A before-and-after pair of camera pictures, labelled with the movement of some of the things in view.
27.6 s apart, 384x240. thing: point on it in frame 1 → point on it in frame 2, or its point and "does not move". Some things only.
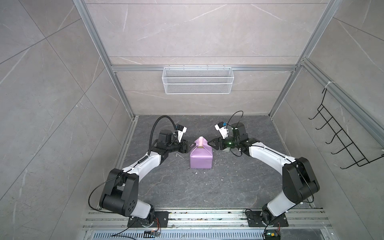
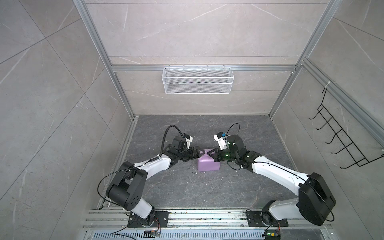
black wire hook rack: x=347 y=143 does not move
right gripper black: x=218 y=142 → x=217 y=157
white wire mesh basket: x=198 y=80 does not move
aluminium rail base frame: x=302 y=225 does not move
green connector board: x=272 y=235 does not move
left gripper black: x=183 y=150 → x=195 y=154
